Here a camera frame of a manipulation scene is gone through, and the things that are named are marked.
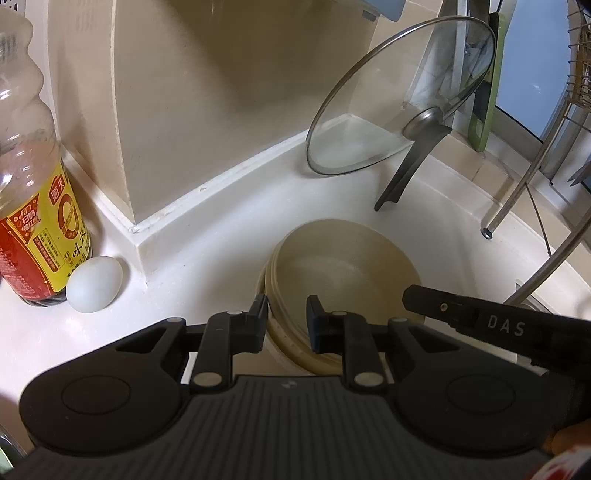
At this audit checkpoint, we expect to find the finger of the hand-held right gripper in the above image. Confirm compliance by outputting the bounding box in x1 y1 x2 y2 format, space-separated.
402 285 482 332

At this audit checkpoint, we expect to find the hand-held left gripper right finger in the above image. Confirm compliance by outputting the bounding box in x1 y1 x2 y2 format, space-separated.
306 294 468 388

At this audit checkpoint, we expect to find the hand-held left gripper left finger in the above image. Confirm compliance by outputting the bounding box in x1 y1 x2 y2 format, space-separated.
113 293 271 388

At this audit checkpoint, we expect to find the cream smooth bowl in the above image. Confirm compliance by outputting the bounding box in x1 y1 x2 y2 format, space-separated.
265 219 426 333

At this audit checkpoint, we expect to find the person's right hand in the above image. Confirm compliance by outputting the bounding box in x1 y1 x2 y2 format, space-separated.
546 412 591 456

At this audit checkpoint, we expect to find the steel dish rack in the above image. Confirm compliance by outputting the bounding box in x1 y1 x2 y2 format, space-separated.
480 83 591 305

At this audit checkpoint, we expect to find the pale egg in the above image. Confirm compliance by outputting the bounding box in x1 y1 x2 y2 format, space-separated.
65 256 124 313

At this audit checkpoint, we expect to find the green cutting board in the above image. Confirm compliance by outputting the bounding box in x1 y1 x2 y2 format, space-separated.
467 11 513 154

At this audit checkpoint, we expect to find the glass pot lid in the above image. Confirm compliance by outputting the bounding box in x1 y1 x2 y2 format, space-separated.
305 15 497 212

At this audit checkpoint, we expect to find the clear bottle with red handle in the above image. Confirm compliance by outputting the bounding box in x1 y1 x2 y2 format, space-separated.
0 0 93 308

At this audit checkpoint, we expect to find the steel wire utensil basket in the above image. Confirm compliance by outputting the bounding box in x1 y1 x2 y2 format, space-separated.
566 9 591 109

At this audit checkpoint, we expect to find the blue white wall box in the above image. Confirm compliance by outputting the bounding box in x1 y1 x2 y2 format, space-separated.
360 0 407 21

